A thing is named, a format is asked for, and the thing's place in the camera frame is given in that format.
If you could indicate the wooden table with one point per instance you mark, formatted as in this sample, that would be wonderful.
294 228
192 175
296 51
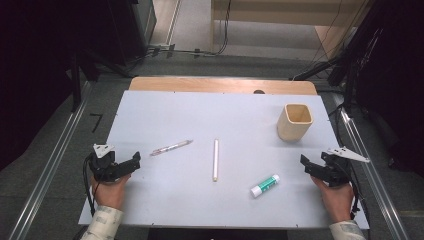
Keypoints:
200 85

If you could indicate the clear ballpoint pen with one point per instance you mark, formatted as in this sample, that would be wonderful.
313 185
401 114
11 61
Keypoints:
171 147

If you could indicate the dark cabinet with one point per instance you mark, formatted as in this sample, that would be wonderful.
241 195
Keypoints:
133 26

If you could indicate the white pen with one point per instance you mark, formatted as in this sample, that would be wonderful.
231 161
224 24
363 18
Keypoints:
215 160

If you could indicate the black metal stand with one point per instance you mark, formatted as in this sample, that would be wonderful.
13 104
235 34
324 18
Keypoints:
76 83
350 73

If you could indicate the green and white glue stick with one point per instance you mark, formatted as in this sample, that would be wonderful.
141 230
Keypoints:
265 185

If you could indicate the light wooden cabinet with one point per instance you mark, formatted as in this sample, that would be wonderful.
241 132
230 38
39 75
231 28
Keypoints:
283 13

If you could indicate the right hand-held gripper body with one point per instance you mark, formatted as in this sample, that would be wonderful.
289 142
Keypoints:
336 171

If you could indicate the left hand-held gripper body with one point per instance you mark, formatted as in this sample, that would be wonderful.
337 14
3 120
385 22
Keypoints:
101 166

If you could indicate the person's left hand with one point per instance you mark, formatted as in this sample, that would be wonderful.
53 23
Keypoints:
110 193

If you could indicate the beige pen holder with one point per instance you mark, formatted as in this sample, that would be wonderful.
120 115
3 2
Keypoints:
290 130

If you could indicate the dark table grommet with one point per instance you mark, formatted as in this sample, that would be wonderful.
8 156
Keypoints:
259 91

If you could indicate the white table board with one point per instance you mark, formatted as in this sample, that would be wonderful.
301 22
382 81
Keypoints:
200 116

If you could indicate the aluminium floor rail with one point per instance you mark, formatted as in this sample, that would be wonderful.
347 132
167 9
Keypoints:
370 176
50 166

